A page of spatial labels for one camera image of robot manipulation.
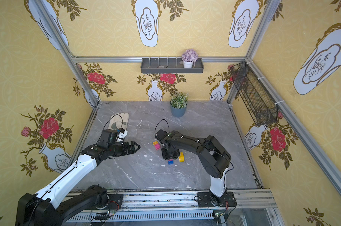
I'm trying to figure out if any black wire mesh basket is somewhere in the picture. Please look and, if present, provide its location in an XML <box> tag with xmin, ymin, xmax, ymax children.
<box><xmin>230</xmin><ymin>62</ymin><xmax>279</xmax><ymax>126</ymax></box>

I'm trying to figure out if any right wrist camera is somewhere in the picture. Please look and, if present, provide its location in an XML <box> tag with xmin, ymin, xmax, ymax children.
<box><xmin>155</xmin><ymin>130</ymin><xmax>168</xmax><ymax>144</ymax></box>

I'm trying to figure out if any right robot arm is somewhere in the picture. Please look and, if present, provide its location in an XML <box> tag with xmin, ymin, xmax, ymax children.
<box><xmin>155</xmin><ymin>130</ymin><xmax>231</xmax><ymax>198</ymax></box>

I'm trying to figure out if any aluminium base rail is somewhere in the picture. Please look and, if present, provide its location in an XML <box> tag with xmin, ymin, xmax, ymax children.
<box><xmin>64</xmin><ymin>189</ymin><xmax>285</xmax><ymax>226</ymax></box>

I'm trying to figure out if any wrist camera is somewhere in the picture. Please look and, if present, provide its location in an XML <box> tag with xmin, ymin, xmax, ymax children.
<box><xmin>155</xmin><ymin>130</ymin><xmax>168</xmax><ymax>144</ymax></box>
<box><xmin>117</xmin><ymin>128</ymin><xmax>128</xmax><ymax>142</ymax></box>

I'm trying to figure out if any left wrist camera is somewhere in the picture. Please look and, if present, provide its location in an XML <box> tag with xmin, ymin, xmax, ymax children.
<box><xmin>117</xmin><ymin>128</ymin><xmax>128</xmax><ymax>142</ymax></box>

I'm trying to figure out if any blue pot green plant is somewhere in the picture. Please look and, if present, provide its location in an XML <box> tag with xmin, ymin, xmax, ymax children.
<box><xmin>170</xmin><ymin>92</ymin><xmax>188</xmax><ymax>118</ymax></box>

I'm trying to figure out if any grey wall shelf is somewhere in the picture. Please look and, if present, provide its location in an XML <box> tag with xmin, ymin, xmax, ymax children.
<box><xmin>140</xmin><ymin>57</ymin><xmax>204</xmax><ymax>74</ymax></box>

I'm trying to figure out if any beige work glove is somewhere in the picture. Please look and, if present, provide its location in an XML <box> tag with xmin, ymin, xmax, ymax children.
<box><xmin>108</xmin><ymin>113</ymin><xmax>129</xmax><ymax>131</ymax></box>

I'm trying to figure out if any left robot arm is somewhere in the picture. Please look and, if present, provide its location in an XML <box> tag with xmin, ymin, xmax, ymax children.
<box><xmin>15</xmin><ymin>129</ymin><xmax>140</xmax><ymax>226</ymax></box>

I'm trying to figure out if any purple flower white pot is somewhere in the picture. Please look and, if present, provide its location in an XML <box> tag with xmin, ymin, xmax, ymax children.
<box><xmin>182</xmin><ymin>49</ymin><xmax>198</xmax><ymax>68</ymax></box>

